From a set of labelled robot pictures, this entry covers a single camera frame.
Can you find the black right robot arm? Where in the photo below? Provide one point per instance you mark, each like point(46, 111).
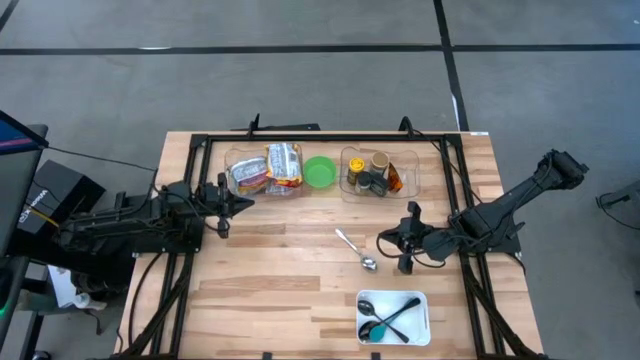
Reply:
point(510, 210)

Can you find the white plastic bottle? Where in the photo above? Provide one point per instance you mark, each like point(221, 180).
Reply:
point(87, 301)

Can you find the green plastic bowl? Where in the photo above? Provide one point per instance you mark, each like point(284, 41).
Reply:
point(319, 172)

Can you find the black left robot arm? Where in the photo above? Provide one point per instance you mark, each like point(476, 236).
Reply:
point(130, 225)

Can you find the computer monitor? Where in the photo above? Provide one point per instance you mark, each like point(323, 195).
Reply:
point(15, 175)

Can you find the grey chair base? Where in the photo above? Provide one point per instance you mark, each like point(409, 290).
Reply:
point(625, 195)

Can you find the teal plastic spoon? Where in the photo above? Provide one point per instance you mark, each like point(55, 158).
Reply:
point(378, 333)

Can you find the clear plastic bin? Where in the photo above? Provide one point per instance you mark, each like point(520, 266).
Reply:
point(235, 152)
point(407, 175)

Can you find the red white ramen packet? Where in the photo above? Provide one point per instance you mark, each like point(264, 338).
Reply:
point(247, 175)
point(280, 190)

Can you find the black case white logo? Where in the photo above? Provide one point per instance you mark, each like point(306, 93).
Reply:
point(60, 195)

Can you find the white paper sheet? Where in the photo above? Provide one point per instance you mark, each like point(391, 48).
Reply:
point(60, 285)

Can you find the yellow lid jar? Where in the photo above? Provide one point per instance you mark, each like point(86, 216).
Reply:
point(356, 167)

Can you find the small black box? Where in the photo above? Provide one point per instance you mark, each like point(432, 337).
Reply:
point(379, 185)

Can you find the silver metal spoon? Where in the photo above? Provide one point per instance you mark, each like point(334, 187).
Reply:
point(369, 262)

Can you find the black mounting bracket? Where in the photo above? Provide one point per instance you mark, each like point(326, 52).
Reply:
point(255, 125)

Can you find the yellow edged white ramen packet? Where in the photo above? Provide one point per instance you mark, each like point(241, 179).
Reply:
point(285, 165)

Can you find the tan lid jar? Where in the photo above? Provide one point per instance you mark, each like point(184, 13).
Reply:
point(380, 160)

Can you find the white plastic tray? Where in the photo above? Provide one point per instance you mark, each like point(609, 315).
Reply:
point(415, 320)

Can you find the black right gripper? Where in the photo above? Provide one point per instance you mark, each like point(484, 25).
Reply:
point(415, 237)

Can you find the dark metal spoon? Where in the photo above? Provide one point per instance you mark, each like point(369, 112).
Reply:
point(364, 331)
point(366, 308)

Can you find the glass shaker metal lid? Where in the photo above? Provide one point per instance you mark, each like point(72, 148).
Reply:
point(363, 182)

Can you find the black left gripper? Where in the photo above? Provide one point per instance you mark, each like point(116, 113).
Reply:
point(217, 200)

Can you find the orange candy wrapper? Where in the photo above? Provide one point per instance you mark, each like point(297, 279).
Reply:
point(395, 177)

